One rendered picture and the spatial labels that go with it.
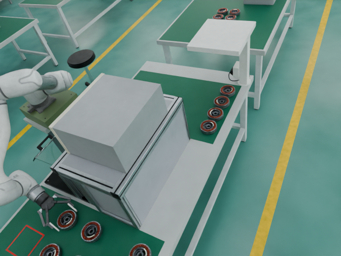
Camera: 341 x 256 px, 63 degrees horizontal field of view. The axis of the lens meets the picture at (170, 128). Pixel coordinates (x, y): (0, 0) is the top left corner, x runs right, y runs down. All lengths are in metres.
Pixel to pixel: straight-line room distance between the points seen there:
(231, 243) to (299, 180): 0.79
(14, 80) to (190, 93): 1.21
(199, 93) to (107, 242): 1.25
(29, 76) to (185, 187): 1.07
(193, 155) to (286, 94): 1.79
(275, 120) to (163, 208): 1.76
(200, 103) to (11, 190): 1.33
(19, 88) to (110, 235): 0.94
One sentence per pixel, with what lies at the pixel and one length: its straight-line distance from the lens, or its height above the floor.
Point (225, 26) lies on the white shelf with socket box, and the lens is 2.05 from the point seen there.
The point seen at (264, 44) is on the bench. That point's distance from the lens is 2.70.
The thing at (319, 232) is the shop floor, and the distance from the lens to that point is 2.42.
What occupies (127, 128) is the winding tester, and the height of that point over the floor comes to 1.31.
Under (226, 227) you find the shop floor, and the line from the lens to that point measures 2.35.
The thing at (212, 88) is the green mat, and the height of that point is 0.75.
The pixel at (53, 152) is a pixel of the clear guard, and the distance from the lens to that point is 1.71.
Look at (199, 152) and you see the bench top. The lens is 1.80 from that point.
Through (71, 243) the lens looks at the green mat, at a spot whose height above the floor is 0.75.
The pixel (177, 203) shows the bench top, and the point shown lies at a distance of 1.62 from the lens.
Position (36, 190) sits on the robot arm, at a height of 0.93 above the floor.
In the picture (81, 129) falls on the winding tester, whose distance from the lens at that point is 1.34.
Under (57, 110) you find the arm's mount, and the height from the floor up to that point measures 0.84.
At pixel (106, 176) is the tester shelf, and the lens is 1.38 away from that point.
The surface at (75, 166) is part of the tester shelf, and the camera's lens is 1.49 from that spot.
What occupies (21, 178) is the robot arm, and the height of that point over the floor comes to 1.00.
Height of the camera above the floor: 2.16
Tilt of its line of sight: 45 degrees down
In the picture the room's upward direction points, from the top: 15 degrees counter-clockwise
